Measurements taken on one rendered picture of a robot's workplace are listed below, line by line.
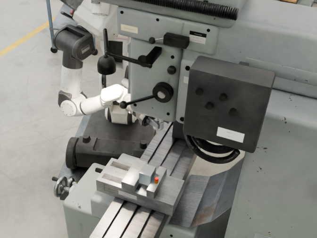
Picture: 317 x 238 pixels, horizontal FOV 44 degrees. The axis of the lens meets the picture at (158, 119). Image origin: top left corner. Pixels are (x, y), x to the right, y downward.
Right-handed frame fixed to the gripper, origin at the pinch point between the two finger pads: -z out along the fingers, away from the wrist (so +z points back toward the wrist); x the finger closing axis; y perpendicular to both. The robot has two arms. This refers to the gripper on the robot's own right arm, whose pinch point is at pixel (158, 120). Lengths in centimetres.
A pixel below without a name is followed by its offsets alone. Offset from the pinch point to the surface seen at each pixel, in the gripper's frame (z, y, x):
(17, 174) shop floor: 130, 125, -16
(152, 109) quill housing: -4.7, -12.3, -8.8
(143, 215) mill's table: -12.4, 32.7, -18.2
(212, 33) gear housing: -22, -47, -3
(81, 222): 21, 62, -28
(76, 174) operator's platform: 67, 84, -1
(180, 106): -15.5, -18.6, -5.9
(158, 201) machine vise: -15.2, 26.2, -12.4
